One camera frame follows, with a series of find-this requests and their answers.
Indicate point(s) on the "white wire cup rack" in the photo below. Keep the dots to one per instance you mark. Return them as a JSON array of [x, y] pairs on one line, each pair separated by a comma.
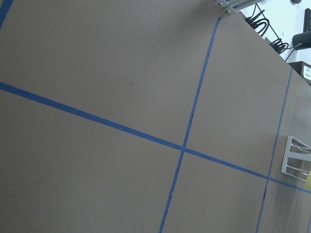
[[297, 159]]

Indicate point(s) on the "yellow ikea cup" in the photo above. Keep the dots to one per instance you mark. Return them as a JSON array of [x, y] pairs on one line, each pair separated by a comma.
[[308, 181]]

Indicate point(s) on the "black keyboard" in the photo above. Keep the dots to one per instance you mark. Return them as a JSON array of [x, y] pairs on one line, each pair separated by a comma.
[[307, 20]]

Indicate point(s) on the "black cylinder bottle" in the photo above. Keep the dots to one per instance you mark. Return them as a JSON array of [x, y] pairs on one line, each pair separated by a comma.
[[302, 41]]

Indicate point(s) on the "aluminium frame post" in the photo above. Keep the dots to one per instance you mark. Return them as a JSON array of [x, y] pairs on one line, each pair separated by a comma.
[[232, 6]]

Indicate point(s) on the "black usb hub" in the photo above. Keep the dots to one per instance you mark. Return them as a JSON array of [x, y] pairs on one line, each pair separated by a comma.
[[257, 20], [278, 45]]

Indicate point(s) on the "black box with label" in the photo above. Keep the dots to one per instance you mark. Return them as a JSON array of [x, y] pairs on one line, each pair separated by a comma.
[[303, 69]]

